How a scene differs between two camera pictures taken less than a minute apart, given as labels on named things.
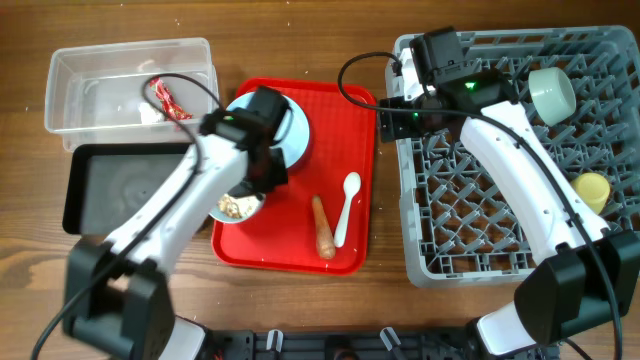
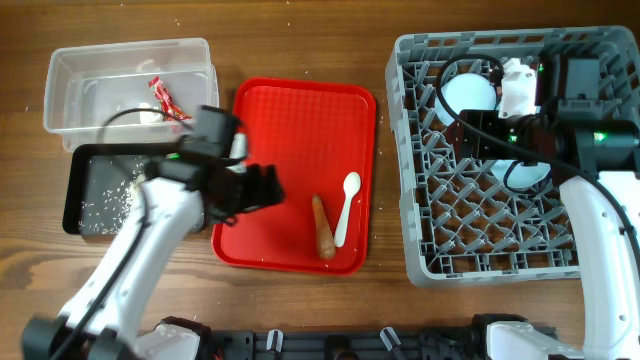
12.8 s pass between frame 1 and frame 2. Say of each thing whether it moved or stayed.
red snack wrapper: stayed
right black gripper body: moved
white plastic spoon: stayed
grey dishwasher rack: stayed
